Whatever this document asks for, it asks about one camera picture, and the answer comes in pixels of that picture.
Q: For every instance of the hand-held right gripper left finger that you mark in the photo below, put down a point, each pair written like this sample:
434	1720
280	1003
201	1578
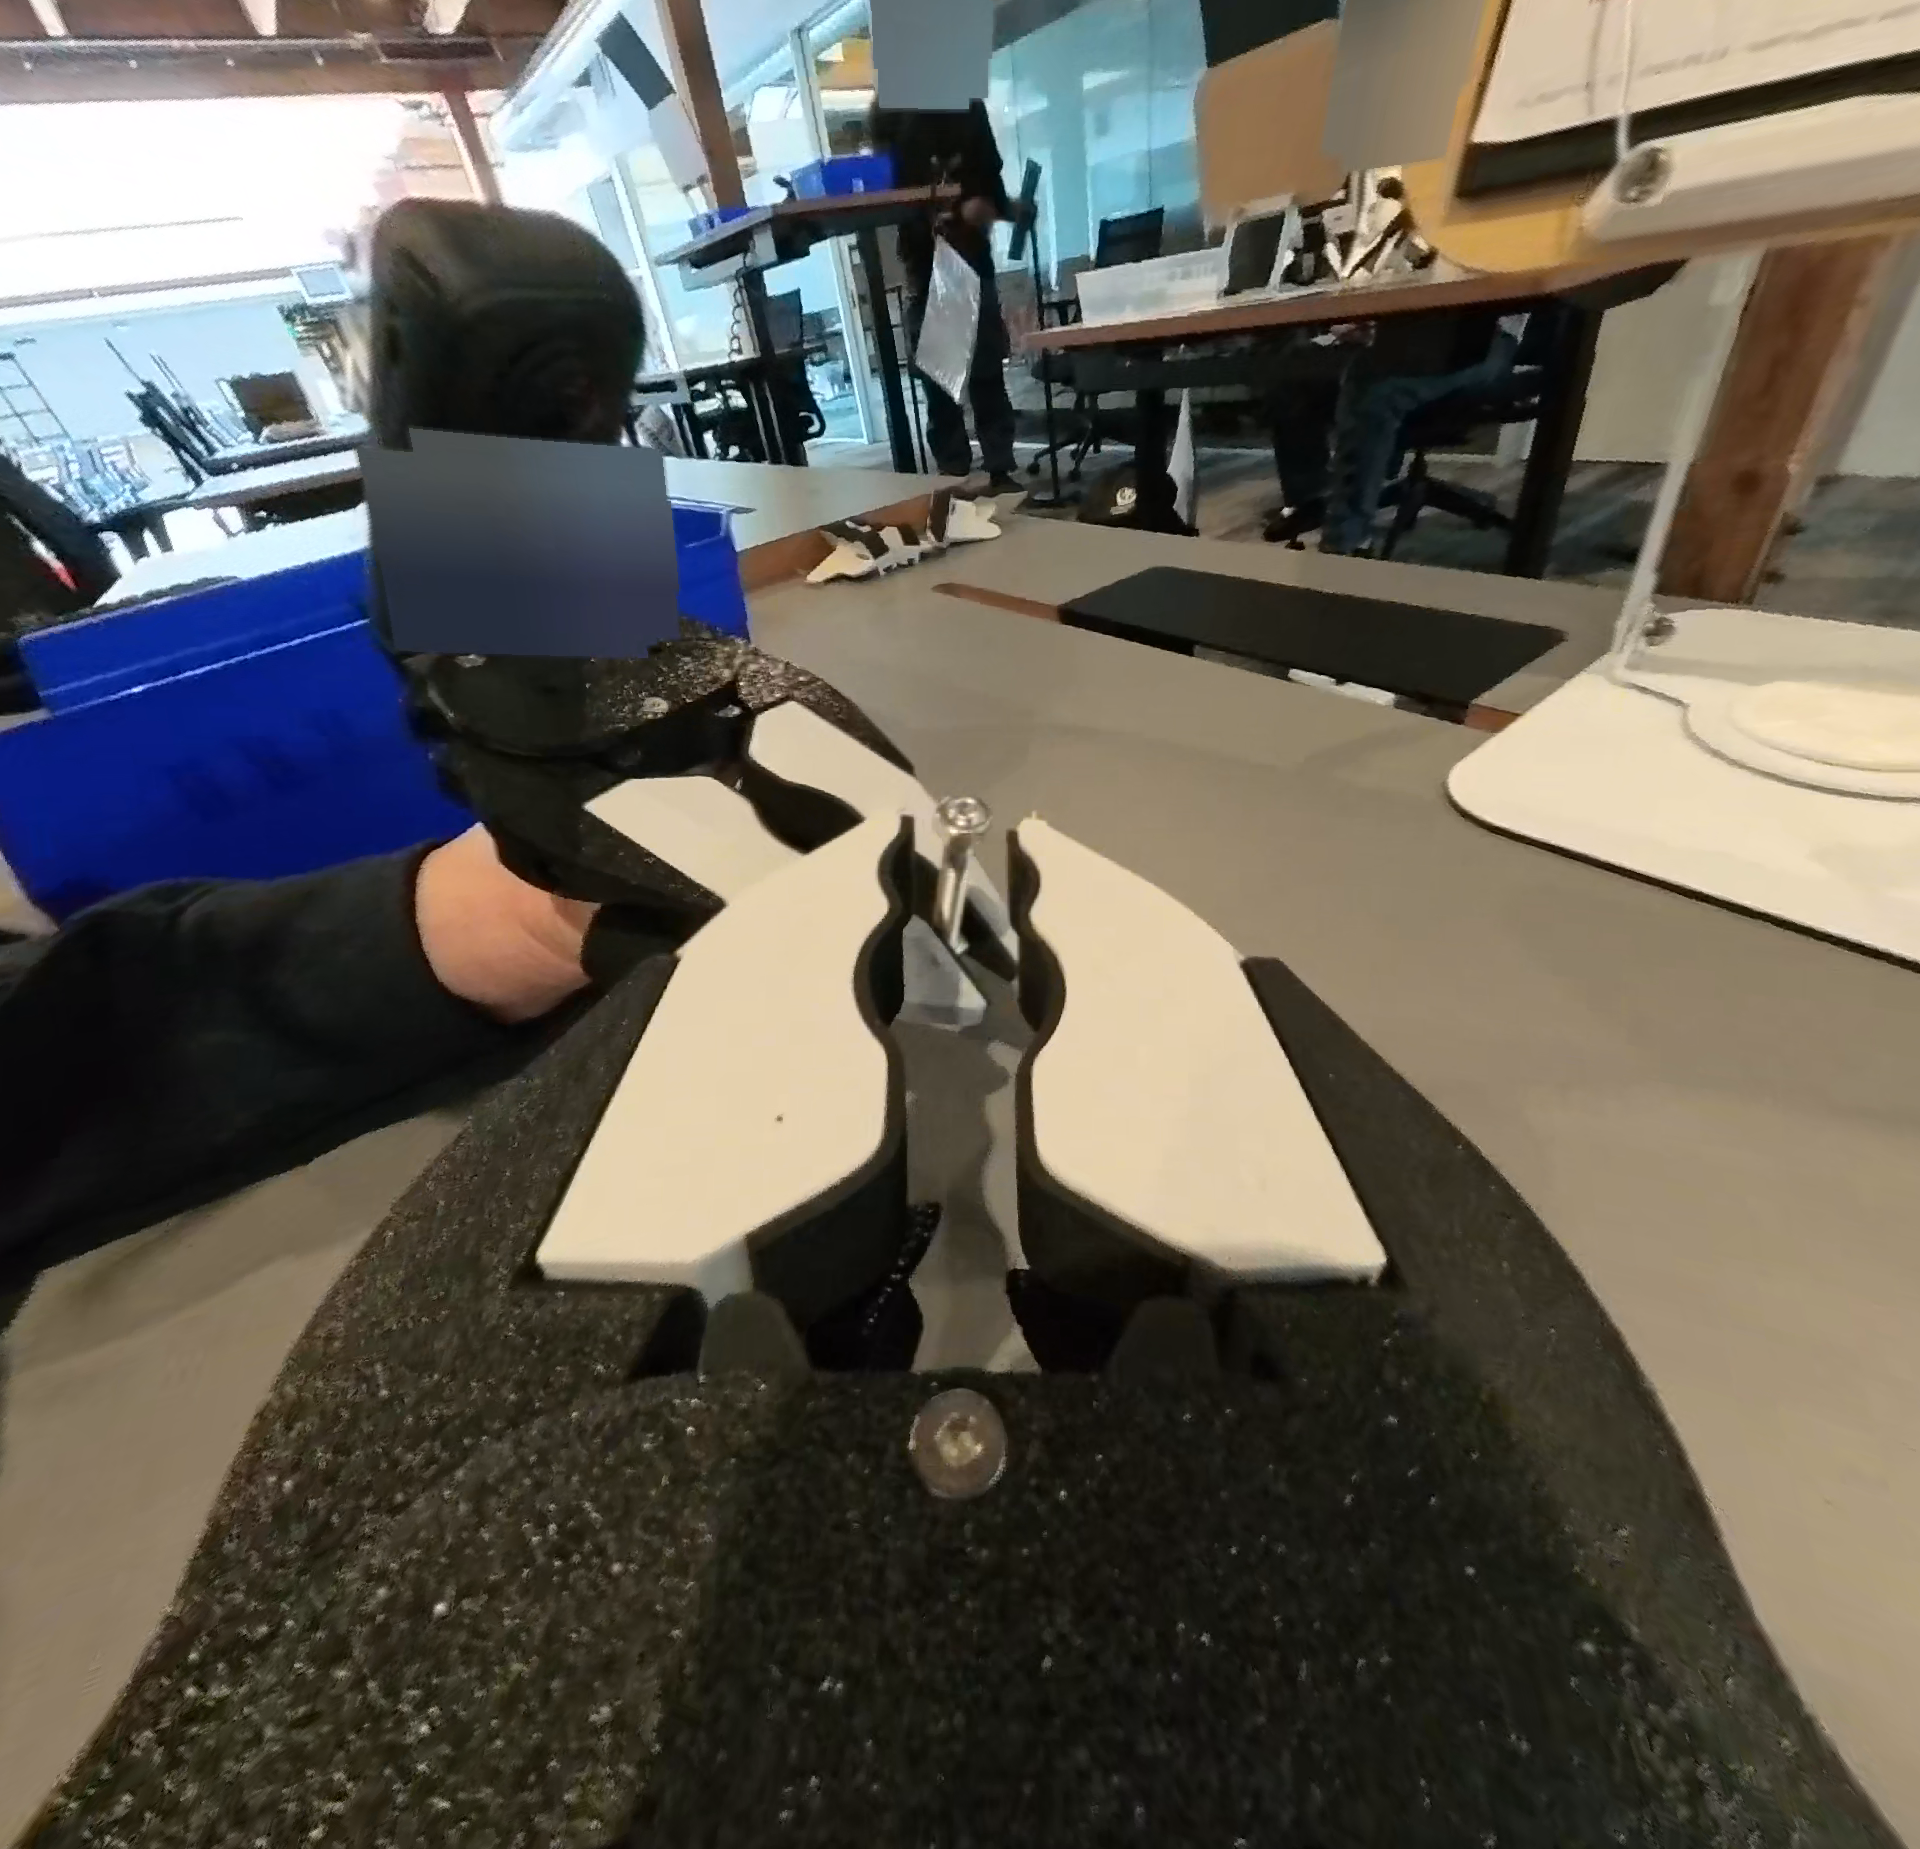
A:
737	1099

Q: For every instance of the person's left hand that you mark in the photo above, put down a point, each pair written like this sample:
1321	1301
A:
496	932

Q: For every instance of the black bag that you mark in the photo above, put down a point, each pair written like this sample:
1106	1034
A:
1132	500

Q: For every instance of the small blue bin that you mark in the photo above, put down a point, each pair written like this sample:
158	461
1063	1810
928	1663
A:
840	176

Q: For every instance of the white box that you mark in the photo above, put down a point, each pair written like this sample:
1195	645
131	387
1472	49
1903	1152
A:
1155	288

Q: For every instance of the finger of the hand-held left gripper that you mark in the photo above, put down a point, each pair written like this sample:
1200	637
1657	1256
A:
834	777
690	835

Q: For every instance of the long brown desk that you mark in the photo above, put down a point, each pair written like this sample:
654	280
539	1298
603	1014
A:
1200	321

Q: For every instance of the silver hex nut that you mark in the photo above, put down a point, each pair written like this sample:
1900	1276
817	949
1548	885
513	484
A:
960	816

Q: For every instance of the silver threaded bolt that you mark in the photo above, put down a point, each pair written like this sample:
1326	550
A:
955	889

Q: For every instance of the printed instruction sheet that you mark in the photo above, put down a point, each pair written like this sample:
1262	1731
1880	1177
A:
1723	36

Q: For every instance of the grey table with brown edge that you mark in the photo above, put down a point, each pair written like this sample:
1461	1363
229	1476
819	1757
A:
812	507

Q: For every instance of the black office chair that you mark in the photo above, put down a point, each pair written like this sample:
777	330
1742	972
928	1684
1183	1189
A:
1127	237

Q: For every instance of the wooden post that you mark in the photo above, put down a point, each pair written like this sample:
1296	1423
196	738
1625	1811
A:
1772	425

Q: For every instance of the white and wood document stand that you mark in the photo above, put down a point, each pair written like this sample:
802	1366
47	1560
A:
1605	816

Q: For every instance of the person's left forearm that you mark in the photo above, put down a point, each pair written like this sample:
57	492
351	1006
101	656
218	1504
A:
208	1039

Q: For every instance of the black rectangular mat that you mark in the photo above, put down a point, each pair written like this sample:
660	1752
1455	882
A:
1302	635

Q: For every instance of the blue plastic bin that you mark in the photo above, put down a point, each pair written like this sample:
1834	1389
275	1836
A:
195	741

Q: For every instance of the brown standing desk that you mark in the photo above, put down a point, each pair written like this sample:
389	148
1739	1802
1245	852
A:
840	208

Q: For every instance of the brown wooden column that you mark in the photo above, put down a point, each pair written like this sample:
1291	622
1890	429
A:
690	79

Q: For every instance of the white and black plastic parts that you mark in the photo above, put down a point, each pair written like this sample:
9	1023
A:
898	543

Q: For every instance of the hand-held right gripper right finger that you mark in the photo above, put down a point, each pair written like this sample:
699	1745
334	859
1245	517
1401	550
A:
1185	1099

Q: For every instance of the clear plastic bag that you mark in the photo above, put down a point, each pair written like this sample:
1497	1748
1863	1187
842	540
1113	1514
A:
947	320

